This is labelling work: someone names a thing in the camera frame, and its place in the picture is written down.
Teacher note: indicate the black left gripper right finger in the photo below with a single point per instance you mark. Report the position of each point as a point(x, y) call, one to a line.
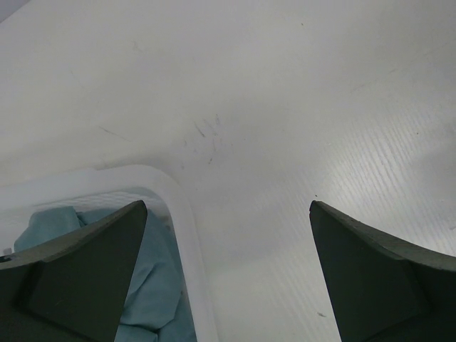
point(381, 287)

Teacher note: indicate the white plastic laundry basket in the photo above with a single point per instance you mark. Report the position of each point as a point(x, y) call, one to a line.
point(116, 187)

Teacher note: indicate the blue-grey t-shirt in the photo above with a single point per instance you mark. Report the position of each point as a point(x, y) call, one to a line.
point(156, 307)

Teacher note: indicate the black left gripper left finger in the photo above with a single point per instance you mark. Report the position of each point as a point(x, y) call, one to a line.
point(72, 288)

